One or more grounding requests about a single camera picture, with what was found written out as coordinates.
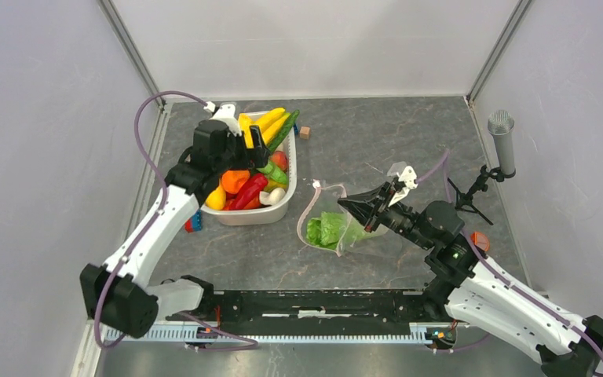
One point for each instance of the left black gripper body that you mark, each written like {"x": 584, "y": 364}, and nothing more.
{"x": 237, "y": 155}

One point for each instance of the yellow crinkled lettuce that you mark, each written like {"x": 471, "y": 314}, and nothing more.
{"x": 245, "y": 122}

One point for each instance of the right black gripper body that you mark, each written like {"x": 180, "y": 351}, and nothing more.
{"x": 398, "y": 217}

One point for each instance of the orange bell pepper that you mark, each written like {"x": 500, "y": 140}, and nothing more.
{"x": 233, "y": 180}

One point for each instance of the red pepper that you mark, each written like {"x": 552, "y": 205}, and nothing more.
{"x": 247, "y": 197}

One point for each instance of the dark green cucumber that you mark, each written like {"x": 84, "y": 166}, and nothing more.
{"x": 285, "y": 130}

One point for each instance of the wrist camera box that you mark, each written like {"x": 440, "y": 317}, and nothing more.
{"x": 227, "y": 113}
{"x": 404, "y": 180}

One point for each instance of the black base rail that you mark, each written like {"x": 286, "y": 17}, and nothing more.
{"x": 318, "y": 312}

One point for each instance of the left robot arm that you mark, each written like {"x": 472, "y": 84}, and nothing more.
{"x": 118, "y": 293}

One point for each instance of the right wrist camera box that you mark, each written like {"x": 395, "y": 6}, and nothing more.
{"x": 404, "y": 180}

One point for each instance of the green napa cabbage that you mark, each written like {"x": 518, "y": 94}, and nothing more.
{"x": 337, "y": 232}

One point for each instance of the orange round object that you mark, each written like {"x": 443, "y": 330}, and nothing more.
{"x": 481, "y": 241}

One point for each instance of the white plastic basket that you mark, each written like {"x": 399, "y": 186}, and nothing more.
{"x": 267, "y": 214}

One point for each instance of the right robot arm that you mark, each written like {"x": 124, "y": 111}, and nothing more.
{"x": 471, "y": 287}

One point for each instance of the yellow banana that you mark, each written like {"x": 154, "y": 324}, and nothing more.
{"x": 266, "y": 121}
{"x": 271, "y": 132}

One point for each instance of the black microphone tripod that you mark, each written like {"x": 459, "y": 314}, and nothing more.
{"x": 464, "y": 200}

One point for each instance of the small wooden cube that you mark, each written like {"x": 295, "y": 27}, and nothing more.
{"x": 304, "y": 132}

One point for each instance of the blue red toy block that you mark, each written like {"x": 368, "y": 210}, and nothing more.
{"x": 194, "y": 223}

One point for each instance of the light green bitter gourd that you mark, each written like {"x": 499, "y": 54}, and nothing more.
{"x": 274, "y": 172}

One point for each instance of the grey microphone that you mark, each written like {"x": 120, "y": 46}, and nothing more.
{"x": 500, "y": 126}

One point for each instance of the clear zip top bag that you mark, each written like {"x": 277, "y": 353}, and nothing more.
{"x": 324, "y": 198}

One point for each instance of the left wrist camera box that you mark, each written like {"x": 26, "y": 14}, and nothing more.
{"x": 227, "y": 113}

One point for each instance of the yellow lemon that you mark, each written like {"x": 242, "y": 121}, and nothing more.
{"x": 217, "y": 199}

